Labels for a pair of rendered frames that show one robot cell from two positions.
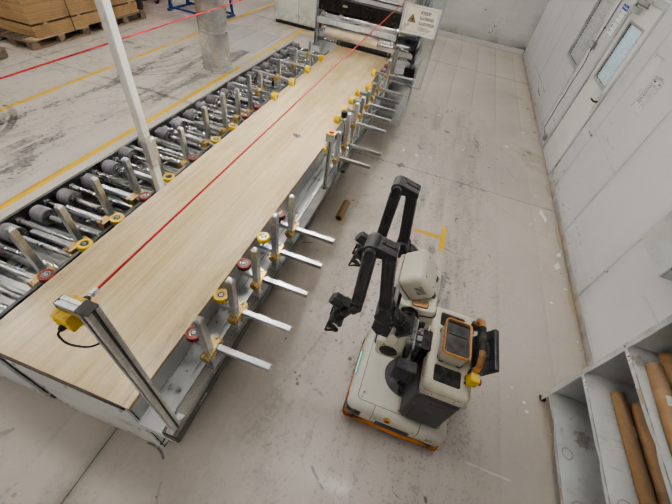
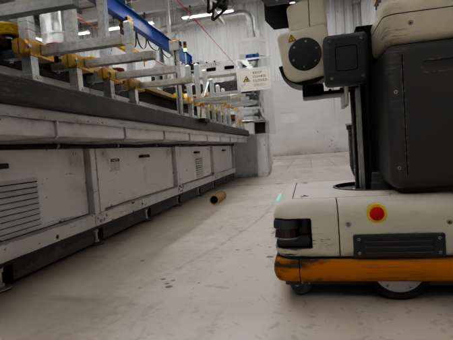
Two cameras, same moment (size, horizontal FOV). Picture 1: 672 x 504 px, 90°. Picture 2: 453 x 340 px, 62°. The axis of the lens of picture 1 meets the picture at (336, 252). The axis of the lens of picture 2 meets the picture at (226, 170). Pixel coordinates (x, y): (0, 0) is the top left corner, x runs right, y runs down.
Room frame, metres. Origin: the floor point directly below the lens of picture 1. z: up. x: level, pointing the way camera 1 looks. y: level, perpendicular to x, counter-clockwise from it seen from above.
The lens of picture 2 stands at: (-0.28, -0.16, 0.44)
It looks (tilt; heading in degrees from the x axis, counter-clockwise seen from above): 3 degrees down; 2
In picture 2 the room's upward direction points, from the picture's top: 4 degrees counter-clockwise
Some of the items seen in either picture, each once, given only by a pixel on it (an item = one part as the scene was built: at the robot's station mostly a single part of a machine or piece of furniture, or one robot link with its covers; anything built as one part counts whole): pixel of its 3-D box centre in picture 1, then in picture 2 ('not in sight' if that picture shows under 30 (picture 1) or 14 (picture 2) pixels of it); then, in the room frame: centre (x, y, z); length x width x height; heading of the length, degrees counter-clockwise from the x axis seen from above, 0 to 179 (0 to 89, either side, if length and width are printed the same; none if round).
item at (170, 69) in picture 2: (290, 255); (131, 75); (1.46, 0.29, 0.81); 0.43 x 0.03 x 0.04; 79
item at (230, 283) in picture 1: (234, 306); (25, 17); (0.94, 0.48, 0.91); 0.04 x 0.04 x 0.48; 79
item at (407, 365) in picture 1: (395, 350); (319, 70); (1.00, -0.46, 0.68); 0.28 x 0.27 x 0.25; 169
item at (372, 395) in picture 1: (400, 384); (377, 220); (1.03, -0.63, 0.16); 0.67 x 0.64 x 0.25; 79
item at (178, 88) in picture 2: (327, 165); (178, 83); (2.41, 0.21, 0.93); 0.05 x 0.05 x 0.45; 79
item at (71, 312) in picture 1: (136, 378); not in sight; (0.40, 0.62, 1.20); 0.15 x 0.12 x 1.00; 169
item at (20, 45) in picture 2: (237, 313); (33, 50); (0.97, 0.48, 0.81); 0.14 x 0.06 x 0.05; 169
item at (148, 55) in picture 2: (274, 283); (102, 62); (1.21, 0.33, 0.81); 0.43 x 0.03 x 0.04; 79
